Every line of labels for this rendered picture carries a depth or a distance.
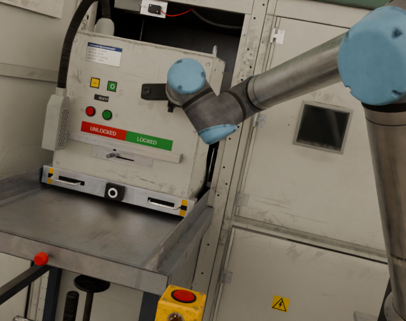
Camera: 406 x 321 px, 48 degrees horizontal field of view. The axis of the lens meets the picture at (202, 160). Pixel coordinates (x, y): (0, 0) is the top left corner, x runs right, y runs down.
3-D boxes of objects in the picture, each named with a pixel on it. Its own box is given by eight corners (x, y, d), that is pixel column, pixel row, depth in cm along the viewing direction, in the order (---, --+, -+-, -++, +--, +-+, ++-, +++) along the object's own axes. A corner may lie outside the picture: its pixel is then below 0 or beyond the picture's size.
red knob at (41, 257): (43, 269, 109) (45, 256, 109) (31, 265, 110) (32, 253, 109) (53, 262, 114) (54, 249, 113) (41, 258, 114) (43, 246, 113)
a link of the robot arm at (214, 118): (250, 121, 113) (224, 79, 113) (216, 142, 108) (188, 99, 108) (234, 132, 122) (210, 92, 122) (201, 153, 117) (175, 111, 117)
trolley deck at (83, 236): (164, 297, 109) (169, 274, 108) (-63, 235, 119) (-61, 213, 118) (211, 222, 175) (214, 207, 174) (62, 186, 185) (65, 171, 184)
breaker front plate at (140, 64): (185, 203, 149) (214, 57, 141) (50, 171, 157) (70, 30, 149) (187, 202, 151) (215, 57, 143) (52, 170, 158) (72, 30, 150)
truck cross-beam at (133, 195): (191, 218, 149) (194, 201, 148) (41, 181, 158) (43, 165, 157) (194, 214, 154) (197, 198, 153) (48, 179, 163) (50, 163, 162)
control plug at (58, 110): (54, 151, 145) (62, 97, 142) (40, 148, 145) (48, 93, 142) (66, 149, 152) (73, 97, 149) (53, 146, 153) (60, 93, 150)
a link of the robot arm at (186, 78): (182, 102, 108) (160, 67, 108) (178, 111, 121) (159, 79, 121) (215, 82, 110) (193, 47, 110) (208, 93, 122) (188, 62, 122)
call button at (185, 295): (190, 309, 86) (192, 300, 85) (170, 303, 86) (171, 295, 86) (194, 299, 90) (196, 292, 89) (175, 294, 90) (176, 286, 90)
